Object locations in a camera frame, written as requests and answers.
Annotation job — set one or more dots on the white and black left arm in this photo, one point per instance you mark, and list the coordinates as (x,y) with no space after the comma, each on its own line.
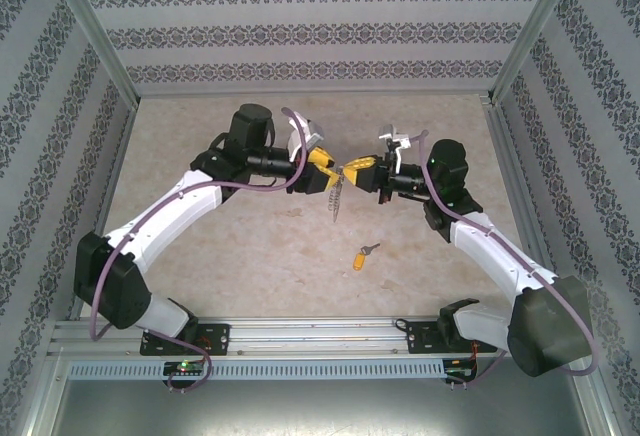
(165,211)

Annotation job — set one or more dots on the grey metal sheet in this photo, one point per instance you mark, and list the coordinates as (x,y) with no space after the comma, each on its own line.
(320,406)

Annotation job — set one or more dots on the small circuit board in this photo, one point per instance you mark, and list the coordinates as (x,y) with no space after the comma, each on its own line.
(457,371)
(182,367)

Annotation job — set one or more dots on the aluminium corner post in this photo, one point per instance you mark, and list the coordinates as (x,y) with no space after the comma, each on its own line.
(535,26)
(90,31)

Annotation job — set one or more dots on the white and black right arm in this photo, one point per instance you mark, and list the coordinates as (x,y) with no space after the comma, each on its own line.
(500,251)

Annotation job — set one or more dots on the key with yellow tag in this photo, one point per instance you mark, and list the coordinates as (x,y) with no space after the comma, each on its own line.
(359,262)

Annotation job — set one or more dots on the aluminium table side rail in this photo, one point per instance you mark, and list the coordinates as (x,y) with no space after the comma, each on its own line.
(514,166)
(108,191)

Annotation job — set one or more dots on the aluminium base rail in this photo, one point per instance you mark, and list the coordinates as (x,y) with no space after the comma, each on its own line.
(320,336)

